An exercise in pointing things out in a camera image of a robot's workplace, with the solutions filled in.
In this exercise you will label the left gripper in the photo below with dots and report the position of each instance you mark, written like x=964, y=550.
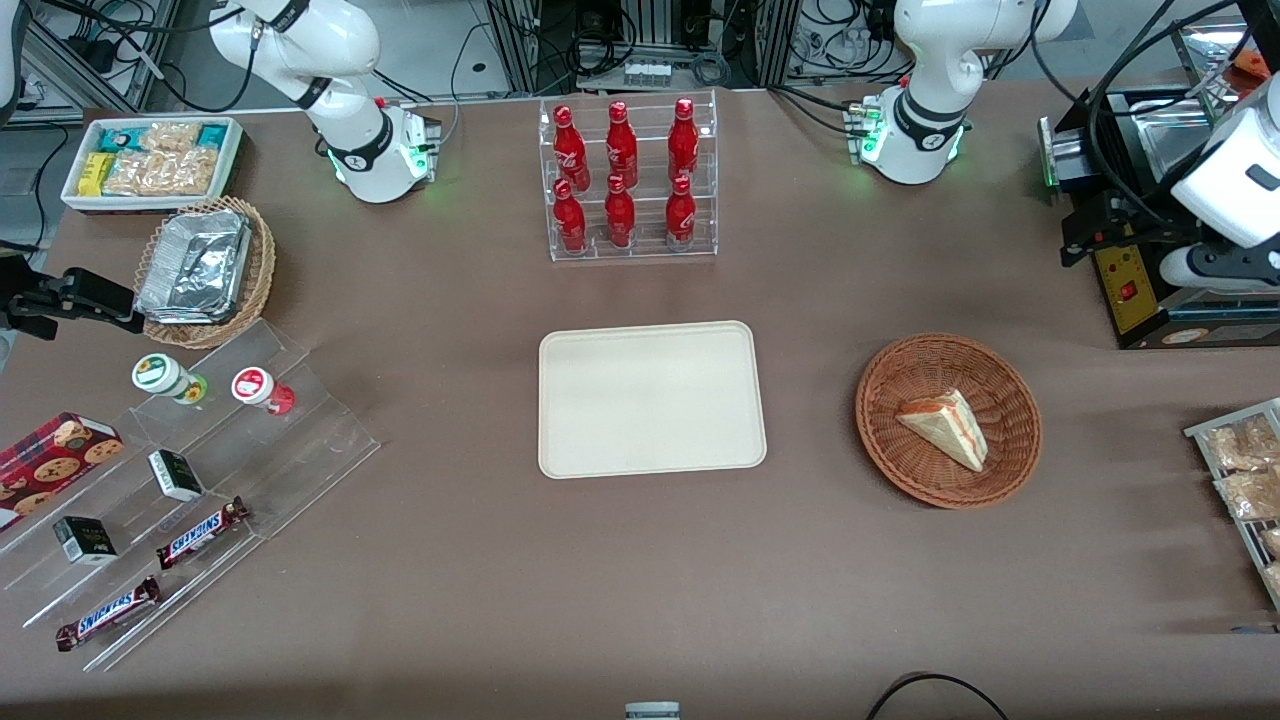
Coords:
x=1137, y=222

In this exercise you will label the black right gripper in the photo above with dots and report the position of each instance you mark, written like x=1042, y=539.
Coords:
x=42, y=298

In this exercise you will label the triangular sandwich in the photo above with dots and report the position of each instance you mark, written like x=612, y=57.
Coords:
x=950, y=425

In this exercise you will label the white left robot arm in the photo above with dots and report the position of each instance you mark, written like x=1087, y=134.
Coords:
x=925, y=110

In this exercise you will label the tray of packaged snacks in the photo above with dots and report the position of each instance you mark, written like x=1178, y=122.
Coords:
x=1200, y=432

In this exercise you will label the oval light wicker basket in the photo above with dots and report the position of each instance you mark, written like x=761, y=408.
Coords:
x=262, y=270

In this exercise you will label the round brown wicker basket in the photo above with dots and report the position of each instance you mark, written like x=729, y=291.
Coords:
x=900, y=450

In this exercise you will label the cream plastic tray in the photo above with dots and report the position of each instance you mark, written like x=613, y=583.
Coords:
x=640, y=400

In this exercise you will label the black food warmer machine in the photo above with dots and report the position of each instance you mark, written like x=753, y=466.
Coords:
x=1150, y=310

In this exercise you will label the green lid cup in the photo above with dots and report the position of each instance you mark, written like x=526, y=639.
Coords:
x=160, y=375

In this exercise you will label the aluminium foil container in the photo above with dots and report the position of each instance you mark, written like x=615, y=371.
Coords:
x=195, y=265

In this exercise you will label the yellow snack packet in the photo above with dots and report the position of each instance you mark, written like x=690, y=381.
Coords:
x=94, y=174

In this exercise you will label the clear cracker bag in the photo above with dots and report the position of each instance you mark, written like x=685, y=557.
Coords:
x=165, y=172

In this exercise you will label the steel warmer pan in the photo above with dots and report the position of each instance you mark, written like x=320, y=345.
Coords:
x=1165, y=125

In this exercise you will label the teal snack packet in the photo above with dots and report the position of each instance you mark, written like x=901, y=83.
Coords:
x=122, y=138

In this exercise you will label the red cookie box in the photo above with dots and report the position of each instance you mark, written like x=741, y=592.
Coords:
x=50, y=460

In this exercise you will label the clear bag of snacks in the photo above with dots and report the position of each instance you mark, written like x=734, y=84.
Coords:
x=1240, y=445
x=1250, y=495

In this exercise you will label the red lid cup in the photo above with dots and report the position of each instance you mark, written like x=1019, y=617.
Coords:
x=255, y=387

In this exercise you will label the small black box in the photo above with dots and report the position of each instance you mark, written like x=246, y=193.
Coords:
x=176, y=476
x=84, y=540

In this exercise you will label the white snack bin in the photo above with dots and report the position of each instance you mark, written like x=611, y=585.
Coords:
x=232, y=140

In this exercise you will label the red sausage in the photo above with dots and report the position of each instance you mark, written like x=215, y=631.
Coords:
x=1253, y=63

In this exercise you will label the snickers chocolate bar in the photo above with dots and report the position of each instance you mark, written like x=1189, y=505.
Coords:
x=105, y=613
x=200, y=532

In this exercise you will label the clear acrylic stepped display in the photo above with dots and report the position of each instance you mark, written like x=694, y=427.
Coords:
x=320, y=440

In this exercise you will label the red cola bottle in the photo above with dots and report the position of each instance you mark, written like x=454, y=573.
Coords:
x=570, y=222
x=570, y=150
x=680, y=218
x=621, y=145
x=683, y=140
x=619, y=218

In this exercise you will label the clear acrylic bottle rack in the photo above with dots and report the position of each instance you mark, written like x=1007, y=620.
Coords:
x=645, y=245

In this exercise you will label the white power strip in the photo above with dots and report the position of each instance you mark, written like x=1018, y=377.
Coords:
x=647, y=73

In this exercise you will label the small grey device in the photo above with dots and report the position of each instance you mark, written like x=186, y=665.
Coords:
x=652, y=711

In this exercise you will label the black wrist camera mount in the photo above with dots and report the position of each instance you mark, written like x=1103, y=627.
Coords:
x=1120, y=220

